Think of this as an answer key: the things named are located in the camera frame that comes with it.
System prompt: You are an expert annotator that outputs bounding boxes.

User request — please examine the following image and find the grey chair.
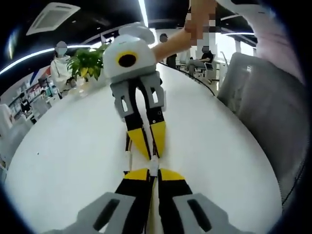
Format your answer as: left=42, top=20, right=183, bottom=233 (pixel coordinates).
left=216, top=52, right=307, bottom=208

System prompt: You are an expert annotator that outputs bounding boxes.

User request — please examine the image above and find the ceiling air vent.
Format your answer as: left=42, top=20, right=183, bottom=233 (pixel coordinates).
left=25, top=2, right=81, bottom=36

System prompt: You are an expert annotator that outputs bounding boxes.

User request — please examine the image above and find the curved ceiling light strip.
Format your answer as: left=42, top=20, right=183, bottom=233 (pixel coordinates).
left=0, top=43, right=104, bottom=75

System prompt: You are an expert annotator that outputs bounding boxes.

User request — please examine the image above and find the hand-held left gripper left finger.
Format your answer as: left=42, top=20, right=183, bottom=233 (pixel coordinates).
left=45, top=167, right=153, bottom=234

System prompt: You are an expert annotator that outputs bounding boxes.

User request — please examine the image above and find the green potted plant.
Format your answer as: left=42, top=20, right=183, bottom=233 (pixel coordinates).
left=66, top=44, right=108, bottom=81

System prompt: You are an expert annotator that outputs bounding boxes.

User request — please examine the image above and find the white office chair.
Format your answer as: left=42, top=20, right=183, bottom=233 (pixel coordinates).
left=195, top=60, right=218, bottom=81

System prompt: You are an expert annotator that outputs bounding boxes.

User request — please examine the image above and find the black cable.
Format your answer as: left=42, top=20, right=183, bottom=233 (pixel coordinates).
left=280, top=156, right=308, bottom=203

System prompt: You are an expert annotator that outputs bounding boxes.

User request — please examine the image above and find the straight ceiling light strip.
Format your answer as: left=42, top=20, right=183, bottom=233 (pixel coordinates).
left=139, top=0, right=150, bottom=28

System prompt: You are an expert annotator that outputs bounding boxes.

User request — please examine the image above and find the person's pink shirt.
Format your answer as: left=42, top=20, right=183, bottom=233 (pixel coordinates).
left=216, top=0, right=308, bottom=86

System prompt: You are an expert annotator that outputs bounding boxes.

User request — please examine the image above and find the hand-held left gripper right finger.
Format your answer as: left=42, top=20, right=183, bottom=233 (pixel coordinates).
left=157, top=168, right=248, bottom=234

